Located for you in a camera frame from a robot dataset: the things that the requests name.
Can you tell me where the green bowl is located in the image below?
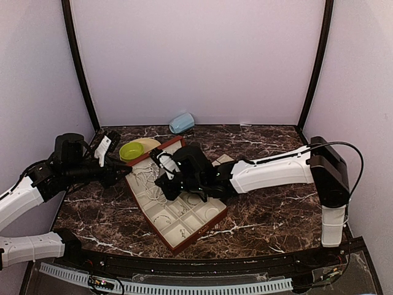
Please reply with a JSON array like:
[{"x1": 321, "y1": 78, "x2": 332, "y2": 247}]
[{"x1": 119, "y1": 142, "x2": 144, "y2": 162}]

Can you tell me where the white cable duct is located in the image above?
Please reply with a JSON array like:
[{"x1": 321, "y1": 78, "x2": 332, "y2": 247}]
[{"x1": 39, "y1": 262, "x2": 294, "y2": 294}]

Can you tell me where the beige plate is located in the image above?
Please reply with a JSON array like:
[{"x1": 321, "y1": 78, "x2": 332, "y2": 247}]
[{"x1": 134, "y1": 138, "x2": 161, "y2": 153}]

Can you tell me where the large red jewelry box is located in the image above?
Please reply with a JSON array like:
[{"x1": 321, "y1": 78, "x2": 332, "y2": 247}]
[{"x1": 125, "y1": 153, "x2": 228, "y2": 255}]

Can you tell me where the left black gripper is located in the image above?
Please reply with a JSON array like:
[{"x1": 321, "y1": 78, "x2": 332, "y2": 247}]
[{"x1": 64, "y1": 156, "x2": 133, "y2": 190}]

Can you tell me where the small red jewelry tray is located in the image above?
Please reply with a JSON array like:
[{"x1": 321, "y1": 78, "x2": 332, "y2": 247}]
[{"x1": 212, "y1": 154, "x2": 234, "y2": 167}]

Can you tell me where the white bangle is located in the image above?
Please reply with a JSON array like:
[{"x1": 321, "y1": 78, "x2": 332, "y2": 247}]
[{"x1": 204, "y1": 208, "x2": 219, "y2": 220}]

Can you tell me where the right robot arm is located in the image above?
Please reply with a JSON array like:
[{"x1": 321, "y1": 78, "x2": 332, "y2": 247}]
[{"x1": 149, "y1": 136, "x2": 355, "y2": 267}]

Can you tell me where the long white pearl necklace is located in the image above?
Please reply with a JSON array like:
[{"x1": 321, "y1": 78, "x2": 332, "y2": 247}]
[{"x1": 131, "y1": 164, "x2": 168, "y2": 210}]

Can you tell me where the light blue faceted cup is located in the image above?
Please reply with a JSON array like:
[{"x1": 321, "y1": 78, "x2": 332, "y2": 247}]
[{"x1": 169, "y1": 112, "x2": 195, "y2": 134}]

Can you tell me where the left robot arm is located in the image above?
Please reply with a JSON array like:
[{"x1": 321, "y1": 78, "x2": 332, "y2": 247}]
[{"x1": 1, "y1": 132, "x2": 132, "y2": 269}]

